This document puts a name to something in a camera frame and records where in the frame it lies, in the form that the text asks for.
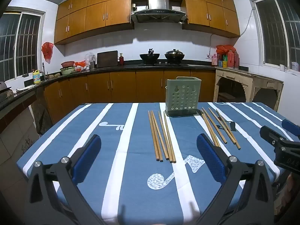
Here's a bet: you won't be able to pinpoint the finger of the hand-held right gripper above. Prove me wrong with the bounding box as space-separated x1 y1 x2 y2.
260 125 285 149
282 119 300 141

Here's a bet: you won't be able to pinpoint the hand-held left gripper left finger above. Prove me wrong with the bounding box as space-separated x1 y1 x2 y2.
25 134 106 225

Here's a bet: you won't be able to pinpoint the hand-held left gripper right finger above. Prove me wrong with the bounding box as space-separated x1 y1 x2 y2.
196 133 275 225

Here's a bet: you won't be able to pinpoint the green perforated chopstick holder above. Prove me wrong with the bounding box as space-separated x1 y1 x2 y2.
165 76 202 117

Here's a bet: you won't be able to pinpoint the person's right hand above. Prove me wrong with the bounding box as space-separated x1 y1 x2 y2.
280 172 300 216

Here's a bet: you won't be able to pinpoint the blue white striped tablecloth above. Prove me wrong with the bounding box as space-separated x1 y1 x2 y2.
16 102 296 225

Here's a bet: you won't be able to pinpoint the cream wooden side table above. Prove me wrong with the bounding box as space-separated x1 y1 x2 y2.
213 66 284 113

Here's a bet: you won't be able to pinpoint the wooden base cabinets black counter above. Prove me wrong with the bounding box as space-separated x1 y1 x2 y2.
0 62 216 141

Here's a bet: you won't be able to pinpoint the white rag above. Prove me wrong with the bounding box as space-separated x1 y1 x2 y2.
14 85 36 92

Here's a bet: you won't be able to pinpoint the large red plastic bags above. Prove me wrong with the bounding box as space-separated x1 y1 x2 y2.
216 44 236 55

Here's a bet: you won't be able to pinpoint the dark wooden cutting board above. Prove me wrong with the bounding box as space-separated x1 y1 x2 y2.
97 50 119 68

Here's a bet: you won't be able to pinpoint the dark pot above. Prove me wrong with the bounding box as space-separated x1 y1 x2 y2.
0 82 13 102

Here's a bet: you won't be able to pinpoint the black gas stove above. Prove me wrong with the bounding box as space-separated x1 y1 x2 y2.
138 61 189 66

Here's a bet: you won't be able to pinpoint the black wok with lid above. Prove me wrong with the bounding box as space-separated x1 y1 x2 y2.
164 49 185 62

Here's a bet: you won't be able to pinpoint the hanging red plastic bag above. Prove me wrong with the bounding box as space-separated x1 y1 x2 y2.
41 42 54 64

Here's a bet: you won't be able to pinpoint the black wok with spatula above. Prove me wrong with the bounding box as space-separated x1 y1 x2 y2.
139 48 161 64

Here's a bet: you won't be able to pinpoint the steel range hood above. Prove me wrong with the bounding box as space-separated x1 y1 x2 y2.
130 0 188 24

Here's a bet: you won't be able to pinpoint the barred window wide frame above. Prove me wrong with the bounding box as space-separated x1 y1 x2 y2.
250 0 300 73

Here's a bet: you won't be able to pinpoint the white wall cable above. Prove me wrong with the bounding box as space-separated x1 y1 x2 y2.
208 7 255 59

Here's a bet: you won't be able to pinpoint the barred window small frame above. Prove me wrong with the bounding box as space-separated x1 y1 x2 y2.
0 10 46 82

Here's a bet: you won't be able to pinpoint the wooden upper wall cabinets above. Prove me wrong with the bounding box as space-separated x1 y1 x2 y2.
54 0 241 45

